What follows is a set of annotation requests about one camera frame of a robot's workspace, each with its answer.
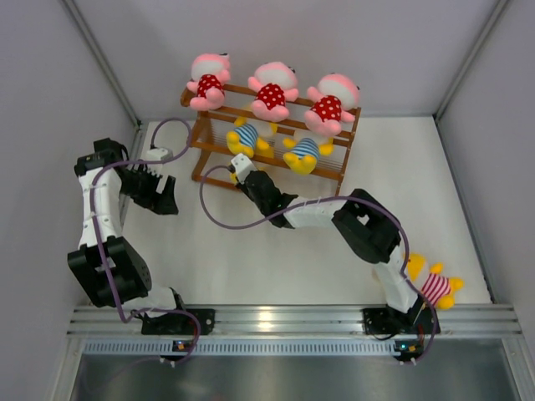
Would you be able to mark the brown wooden shelf rack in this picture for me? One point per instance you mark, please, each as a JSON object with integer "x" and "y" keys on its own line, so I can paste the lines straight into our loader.
{"x": 209, "y": 137}

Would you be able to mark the aluminium front rail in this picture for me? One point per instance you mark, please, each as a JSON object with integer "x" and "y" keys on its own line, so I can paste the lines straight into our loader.
{"x": 464, "y": 321}

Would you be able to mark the yellow blue-striped toy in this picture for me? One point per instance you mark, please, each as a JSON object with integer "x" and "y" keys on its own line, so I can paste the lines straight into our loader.
{"x": 304, "y": 149}
{"x": 252, "y": 137}

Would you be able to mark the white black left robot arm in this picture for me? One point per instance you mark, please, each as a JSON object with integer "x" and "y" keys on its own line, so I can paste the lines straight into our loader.
{"x": 107, "y": 267}

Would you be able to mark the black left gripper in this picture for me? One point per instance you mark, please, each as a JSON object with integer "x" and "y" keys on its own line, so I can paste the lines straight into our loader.
{"x": 162, "y": 204}

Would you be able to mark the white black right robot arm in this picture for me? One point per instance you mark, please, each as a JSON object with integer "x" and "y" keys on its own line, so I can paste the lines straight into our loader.
{"x": 372, "y": 233}

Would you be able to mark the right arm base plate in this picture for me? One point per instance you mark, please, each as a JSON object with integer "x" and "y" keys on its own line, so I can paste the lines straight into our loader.
{"x": 384, "y": 321}

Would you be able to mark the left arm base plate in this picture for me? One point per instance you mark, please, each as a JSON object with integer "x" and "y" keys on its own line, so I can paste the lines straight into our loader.
{"x": 174, "y": 324}

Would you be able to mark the perforated grey cable duct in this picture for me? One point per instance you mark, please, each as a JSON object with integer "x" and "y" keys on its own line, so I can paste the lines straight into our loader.
{"x": 250, "y": 347}

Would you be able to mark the pink red-dotted toy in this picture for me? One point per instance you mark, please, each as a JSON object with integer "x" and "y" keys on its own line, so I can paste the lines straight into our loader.
{"x": 209, "y": 73}
{"x": 333, "y": 97}
{"x": 275, "y": 84}

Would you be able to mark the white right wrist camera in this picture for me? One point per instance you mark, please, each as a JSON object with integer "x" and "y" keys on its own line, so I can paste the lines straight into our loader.
{"x": 242, "y": 166}

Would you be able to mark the yellow pink-striped toy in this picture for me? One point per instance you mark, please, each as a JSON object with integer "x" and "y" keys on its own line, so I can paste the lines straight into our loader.
{"x": 233, "y": 176}
{"x": 428, "y": 279}

